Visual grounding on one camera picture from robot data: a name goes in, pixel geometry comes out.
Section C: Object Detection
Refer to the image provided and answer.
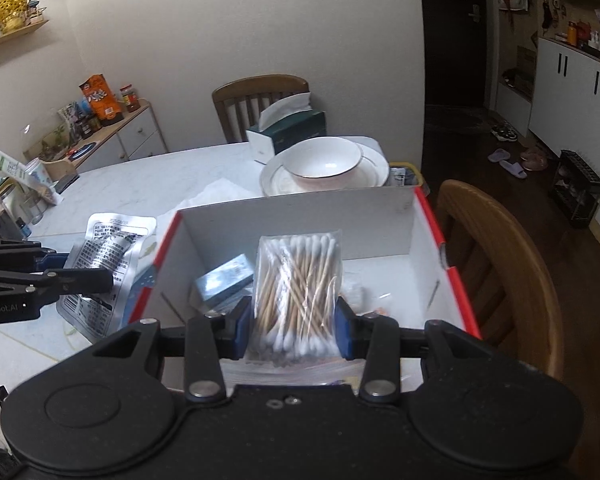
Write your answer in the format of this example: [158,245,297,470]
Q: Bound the low side cabinet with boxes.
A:
[22,100,169,172]

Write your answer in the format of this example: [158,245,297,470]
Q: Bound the white gold-rimmed bowl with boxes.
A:
[290,137,365,193]

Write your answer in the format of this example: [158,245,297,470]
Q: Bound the purple slippers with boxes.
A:
[487,147,529,180]

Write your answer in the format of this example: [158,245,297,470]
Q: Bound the white gold-rimmed plate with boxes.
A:
[352,139,392,181]
[260,142,391,197]

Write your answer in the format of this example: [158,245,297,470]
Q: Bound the silver foil packet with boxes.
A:
[56,212,160,346]

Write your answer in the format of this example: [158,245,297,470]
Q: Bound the dark wooden chair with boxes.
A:
[211,74,311,145]

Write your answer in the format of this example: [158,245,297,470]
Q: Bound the dark green tissue box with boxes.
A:
[246,91,327,165]

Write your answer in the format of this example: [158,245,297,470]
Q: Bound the white marble desktop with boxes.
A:
[0,135,423,411]

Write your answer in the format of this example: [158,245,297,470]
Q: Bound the white and green carton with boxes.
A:
[0,148,64,206]

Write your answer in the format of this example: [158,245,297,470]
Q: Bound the glass jar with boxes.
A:
[0,180,46,242]

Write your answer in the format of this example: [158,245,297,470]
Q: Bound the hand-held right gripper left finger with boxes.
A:
[92,296,255,401]

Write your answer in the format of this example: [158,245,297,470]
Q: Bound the dark door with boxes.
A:
[419,0,502,111]

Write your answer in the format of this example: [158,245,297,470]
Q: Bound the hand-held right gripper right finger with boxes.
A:
[334,296,501,401]

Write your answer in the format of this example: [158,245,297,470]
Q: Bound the yellow rimmed bin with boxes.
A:
[389,161,426,189]

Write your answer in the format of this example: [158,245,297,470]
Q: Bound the dark door mat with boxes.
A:
[424,105,487,136]

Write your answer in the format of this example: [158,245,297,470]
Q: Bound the wooden wall shelf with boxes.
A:
[0,17,50,54]

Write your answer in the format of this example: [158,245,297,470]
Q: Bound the black wire rack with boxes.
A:
[552,149,600,230]

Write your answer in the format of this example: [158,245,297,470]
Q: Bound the dark sneakers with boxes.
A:
[490,122,519,142]

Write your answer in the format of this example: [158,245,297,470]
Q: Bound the light blue carton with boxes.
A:
[195,253,255,313]

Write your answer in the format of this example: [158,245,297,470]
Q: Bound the pink slippers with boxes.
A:
[520,147,549,172]

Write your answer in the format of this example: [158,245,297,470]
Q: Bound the bag of cotton swabs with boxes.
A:
[220,230,367,389]

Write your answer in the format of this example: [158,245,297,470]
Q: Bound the orange snack bag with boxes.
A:
[78,74,123,127]

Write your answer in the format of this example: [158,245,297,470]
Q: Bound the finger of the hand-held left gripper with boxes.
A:
[0,238,72,270]
[0,267,115,296]

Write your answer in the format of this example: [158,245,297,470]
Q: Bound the white cabinet with black handles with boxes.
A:
[527,37,600,233]

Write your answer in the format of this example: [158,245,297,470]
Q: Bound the light wooden chair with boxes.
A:
[435,179,566,382]

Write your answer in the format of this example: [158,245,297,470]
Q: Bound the gold ornament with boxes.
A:
[0,0,29,34]

